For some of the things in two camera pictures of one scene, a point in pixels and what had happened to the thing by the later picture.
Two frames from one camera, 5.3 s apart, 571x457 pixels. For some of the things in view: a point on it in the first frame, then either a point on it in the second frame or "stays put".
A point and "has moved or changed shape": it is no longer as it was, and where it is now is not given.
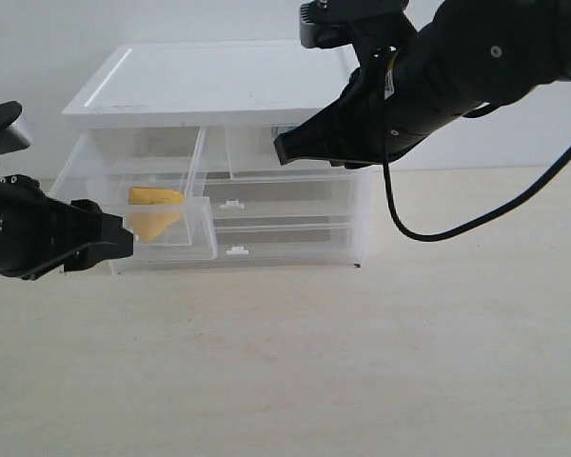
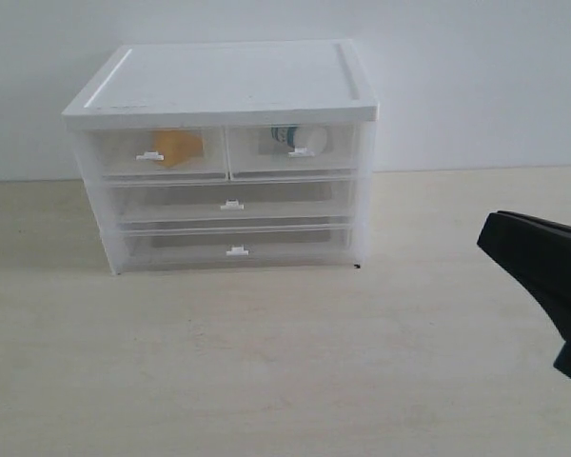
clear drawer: (252, 154) stays put
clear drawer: (148, 177) has moved or changed shape
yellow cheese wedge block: (151, 209) to (178, 146)
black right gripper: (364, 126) to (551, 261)
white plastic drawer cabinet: (178, 140) stays put
